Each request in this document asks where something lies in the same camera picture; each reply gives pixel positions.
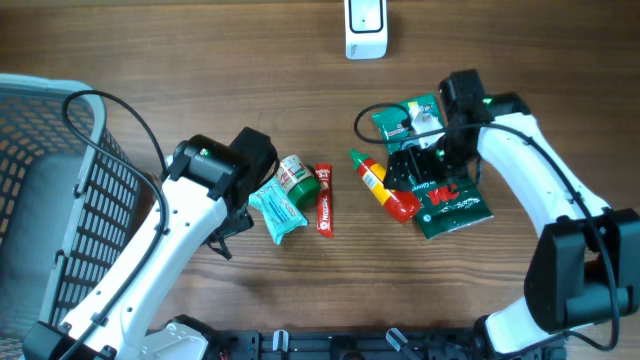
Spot teal tissue pack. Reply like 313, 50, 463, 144
249, 178, 308, 245

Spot green 3M gloves package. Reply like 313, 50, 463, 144
371, 94, 493, 239

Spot red chili sauce bottle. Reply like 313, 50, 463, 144
350, 149, 422, 223

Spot green lid spice jar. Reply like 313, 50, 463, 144
276, 155, 320, 208

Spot red coffee stick sachet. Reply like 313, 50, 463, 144
315, 163, 334, 238

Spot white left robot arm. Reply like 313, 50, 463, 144
22, 127, 277, 359

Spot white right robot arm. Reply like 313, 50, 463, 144
384, 70, 639, 358

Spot white barcode scanner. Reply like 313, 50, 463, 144
343, 0, 389, 60

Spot black mesh shopping basket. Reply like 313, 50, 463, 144
1, 74, 141, 359

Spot black right camera cable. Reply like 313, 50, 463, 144
353, 102, 622, 352

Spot black camera cable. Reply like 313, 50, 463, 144
57, 89, 174, 360
353, 102, 622, 352

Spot black left camera cable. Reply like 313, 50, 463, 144
57, 89, 174, 360

